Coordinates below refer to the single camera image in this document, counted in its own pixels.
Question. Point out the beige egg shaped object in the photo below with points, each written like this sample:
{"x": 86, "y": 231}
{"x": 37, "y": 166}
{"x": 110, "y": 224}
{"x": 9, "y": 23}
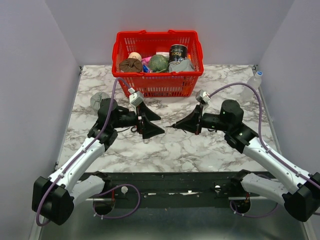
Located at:
{"x": 135, "y": 55}

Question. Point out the clear plastic bottle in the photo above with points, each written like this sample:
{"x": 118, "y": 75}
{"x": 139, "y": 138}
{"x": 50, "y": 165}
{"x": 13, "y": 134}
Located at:
{"x": 254, "y": 82}

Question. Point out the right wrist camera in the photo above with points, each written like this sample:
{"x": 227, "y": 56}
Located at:
{"x": 202, "y": 97}

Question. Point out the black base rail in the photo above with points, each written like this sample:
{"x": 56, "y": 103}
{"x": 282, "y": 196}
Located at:
{"x": 167, "y": 190}

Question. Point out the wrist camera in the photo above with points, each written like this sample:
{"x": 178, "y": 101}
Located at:
{"x": 202, "y": 97}
{"x": 135, "y": 97}

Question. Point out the pink packet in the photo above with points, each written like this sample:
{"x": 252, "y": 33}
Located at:
{"x": 145, "y": 61}

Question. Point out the grey wrapped roll on table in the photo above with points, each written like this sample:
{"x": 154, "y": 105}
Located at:
{"x": 96, "y": 99}

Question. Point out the brass padlock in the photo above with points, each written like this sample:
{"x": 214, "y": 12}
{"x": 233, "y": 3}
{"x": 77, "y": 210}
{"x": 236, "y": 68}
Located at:
{"x": 146, "y": 141}

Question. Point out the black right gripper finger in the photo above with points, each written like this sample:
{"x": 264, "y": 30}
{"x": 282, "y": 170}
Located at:
{"x": 191, "y": 128}
{"x": 190, "y": 119}

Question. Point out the grey wrapped roll in basket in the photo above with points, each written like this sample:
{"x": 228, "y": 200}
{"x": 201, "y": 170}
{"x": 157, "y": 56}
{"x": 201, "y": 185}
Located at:
{"x": 184, "y": 66}

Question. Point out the black can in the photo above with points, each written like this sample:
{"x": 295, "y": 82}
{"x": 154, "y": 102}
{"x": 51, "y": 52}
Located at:
{"x": 177, "y": 53}

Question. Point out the black head key bunch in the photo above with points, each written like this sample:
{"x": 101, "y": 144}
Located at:
{"x": 171, "y": 126}

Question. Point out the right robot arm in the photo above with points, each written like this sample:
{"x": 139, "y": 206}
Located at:
{"x": 295, "y": 189}

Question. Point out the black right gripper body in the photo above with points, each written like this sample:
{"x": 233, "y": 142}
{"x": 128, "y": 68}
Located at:
{"x": 210, "y": 121}

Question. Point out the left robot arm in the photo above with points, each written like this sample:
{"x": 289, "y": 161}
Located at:
{"x": 55, "y": 197}

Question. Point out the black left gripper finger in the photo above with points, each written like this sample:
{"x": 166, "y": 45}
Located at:
{"x": 150, "y": 130}
{"x": 151, "y": 116}

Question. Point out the red plastic basket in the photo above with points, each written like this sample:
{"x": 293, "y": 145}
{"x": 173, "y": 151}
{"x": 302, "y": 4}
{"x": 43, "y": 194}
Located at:
{"x": 146, "y": 43}

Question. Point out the green round ball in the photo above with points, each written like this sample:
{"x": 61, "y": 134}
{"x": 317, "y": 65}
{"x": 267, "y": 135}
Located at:
{"x": 158, "y": 63}

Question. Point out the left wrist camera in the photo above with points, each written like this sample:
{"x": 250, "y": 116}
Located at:
{"x": 135, "y": 97}

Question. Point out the brown wrapped roll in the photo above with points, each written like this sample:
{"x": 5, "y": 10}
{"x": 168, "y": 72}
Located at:
{"x": 131, "y": 65}

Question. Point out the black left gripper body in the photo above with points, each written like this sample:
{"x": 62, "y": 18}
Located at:
{"x": 131, "y": 119}

